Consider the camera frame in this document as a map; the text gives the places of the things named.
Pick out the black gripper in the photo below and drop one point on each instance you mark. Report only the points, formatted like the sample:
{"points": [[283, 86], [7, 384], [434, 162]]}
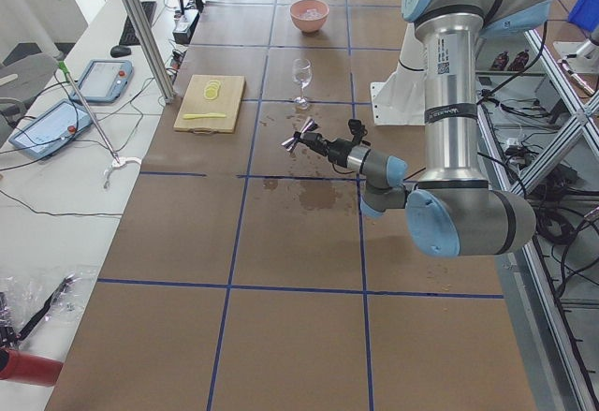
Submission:
{"points": [[336, 150]]}

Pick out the steel cocktail jigger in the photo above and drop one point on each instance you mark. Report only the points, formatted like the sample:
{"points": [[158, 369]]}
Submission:
{"points": [[291, 143]]}

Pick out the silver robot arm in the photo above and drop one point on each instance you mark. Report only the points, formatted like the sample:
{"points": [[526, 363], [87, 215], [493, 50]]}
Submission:
{"points": [[451, 212]]}

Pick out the clear wine glass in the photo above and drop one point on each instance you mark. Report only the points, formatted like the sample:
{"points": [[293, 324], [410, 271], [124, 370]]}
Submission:
{"points": [[302, 75]]}

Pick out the pink ice bowl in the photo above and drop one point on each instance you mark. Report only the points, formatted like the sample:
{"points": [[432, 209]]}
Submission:
{"points": [[308, 27]]}

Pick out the clear ice cubes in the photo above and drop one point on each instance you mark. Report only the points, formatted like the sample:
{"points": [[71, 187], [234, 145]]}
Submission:
{"points": [[311, 14]]}

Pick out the bamboo cutting board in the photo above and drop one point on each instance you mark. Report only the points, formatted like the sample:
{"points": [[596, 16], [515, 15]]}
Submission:
{"points": [[228, 102]]}

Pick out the yellow lemon slices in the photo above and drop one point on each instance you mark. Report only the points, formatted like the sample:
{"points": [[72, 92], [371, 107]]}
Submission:
{"points": [[212, 89]]}

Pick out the yellow plastic knife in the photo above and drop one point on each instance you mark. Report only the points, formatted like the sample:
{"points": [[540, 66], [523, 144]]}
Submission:
{"points": [[209, 115]]}

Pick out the black computer mouse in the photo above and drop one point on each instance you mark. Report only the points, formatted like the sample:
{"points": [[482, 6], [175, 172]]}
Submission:
{"points": [[120, 51]]}

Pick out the blue teach pendant far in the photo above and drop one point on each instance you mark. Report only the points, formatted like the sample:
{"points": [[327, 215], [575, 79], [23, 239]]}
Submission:
{"points": [[104, 81]]}

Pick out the blue teach pendant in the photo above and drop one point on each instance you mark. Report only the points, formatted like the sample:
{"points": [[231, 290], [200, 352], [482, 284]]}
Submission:
{"points": [[51, 131], [104, 81]]}

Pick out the blue teach pendant near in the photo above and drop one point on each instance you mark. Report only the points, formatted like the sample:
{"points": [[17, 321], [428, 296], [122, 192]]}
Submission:
{"points": [[51, 131]]}

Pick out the blue storage bin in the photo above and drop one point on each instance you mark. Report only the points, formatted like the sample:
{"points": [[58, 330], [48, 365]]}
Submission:
{"points": [[585, 14]]}

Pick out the grey reacher grabber tool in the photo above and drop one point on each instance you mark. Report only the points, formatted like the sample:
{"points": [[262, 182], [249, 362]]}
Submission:
{"points": [[118, 161]]}

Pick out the grey office chair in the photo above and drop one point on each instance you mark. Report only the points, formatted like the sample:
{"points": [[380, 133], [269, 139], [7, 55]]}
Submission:
{"points": [[22, 82]]}

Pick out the clear plastic bag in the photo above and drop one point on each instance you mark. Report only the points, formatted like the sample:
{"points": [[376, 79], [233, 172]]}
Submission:
{"points": [[30, 298]]}

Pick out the red cylinder bottle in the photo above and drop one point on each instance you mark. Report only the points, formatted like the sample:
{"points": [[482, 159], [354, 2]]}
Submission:
{"points": [[20, 367]]}

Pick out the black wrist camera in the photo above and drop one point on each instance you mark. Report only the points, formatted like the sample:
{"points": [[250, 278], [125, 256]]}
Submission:
{"points": [[358, 131]]}

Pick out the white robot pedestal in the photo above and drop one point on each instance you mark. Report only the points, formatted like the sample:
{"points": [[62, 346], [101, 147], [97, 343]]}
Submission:
{"points": [[400, 99]]}

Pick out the aluminium frame post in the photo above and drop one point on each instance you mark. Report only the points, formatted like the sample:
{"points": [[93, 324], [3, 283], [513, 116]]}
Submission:
{"points": [[149, 47]]}

